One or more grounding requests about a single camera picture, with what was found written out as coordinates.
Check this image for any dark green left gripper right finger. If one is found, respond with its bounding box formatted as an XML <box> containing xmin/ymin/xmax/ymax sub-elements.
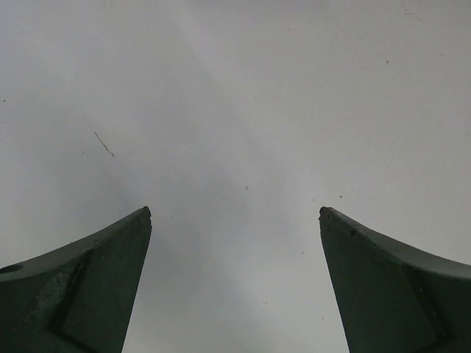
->
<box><xmin>319</xmin><ymin>207</ymin><xmax>470</xmax><ymax>352</ymax></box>

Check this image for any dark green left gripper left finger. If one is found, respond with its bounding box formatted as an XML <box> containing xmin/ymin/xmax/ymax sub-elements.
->
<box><xmin>1</xmin><ymin>207</ymin><xmax>152</xmax><ymax>352</ymax></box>

